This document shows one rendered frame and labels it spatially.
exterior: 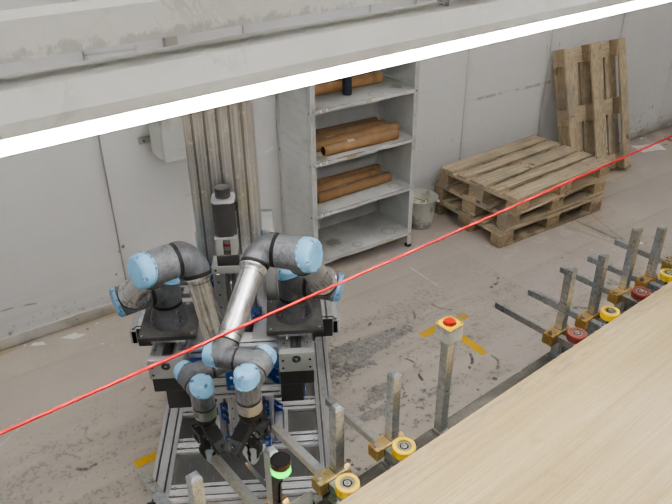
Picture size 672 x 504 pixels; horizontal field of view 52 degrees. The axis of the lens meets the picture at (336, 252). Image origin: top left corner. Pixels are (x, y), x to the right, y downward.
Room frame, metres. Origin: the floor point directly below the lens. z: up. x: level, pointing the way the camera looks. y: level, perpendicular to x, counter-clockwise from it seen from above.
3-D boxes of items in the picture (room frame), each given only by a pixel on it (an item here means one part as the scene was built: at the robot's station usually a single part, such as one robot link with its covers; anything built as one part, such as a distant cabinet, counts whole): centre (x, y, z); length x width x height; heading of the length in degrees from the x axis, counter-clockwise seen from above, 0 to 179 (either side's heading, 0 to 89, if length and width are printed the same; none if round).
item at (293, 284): (2.27, 0.16, 1.21); 0.13 x 0.12 x 0.14; 73
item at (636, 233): (2.73, -1.36, 0.94); 0.03 x 0.03 x 0.48; 39
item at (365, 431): (1.84, -0.10, 0.82); 0.43 x 0.03 x 0.04; 39
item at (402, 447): (1.68, -0.22, 0.85); 0.08 x 0.08 x 0.11
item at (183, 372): (1.80, 0.48, 1.12); 0.11 x 0.11 x 0.08; 37
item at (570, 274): (2.41, -0.97, 0.92); 0.03 x 0.03 x 0.48; 39
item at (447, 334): (1.95, -0.39, 1.18); 0.07 x 0.07 x 0.08; 39
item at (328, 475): (1.62, 0.02, 0.83); 0.13 x 0.06 x 0.05; 129
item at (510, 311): (2.46, -0.88, 0.83); 0.43 x 0.03 x 0.04; 39
